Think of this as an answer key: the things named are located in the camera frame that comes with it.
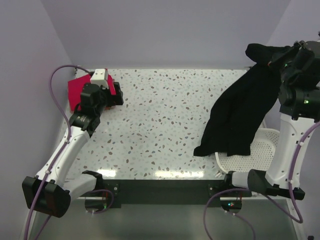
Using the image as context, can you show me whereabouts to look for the folded pink t shirt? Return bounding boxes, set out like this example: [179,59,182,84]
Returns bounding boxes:
[67,73,116,112]

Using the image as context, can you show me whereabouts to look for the white perforated plastic basket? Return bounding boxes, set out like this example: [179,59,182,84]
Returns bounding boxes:
[214,127,281,175]

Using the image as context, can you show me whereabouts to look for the black t shirt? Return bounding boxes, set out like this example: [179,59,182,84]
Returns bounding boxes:
[193,43,289,157]

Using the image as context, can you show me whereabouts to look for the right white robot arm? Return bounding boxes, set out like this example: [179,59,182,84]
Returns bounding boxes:
[222,41,320,200]

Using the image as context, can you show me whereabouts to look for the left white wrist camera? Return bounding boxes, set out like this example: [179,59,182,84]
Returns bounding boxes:
[90,68,109,89]

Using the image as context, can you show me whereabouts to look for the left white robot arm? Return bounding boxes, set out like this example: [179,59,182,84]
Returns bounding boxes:
[22,82,124,218]

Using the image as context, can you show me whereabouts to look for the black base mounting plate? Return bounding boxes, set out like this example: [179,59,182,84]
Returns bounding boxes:
[84,178,252,210]

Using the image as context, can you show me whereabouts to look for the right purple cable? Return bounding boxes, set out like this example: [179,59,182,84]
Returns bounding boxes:
[202,119,320,240]

